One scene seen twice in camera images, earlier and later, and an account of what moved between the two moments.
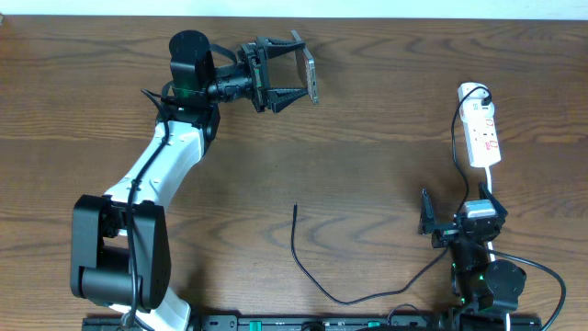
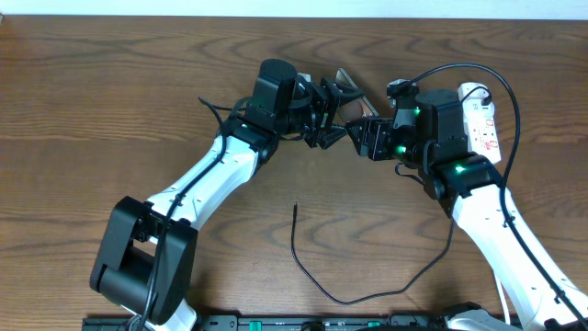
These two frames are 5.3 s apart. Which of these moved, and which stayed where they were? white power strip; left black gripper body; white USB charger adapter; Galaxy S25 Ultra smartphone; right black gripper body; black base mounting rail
Moved: left black gripper body; right black gripper body; Galaxy S25 Ultra smartphone
Stayed: black base mounting rail; white power strip; white USB charger adapter
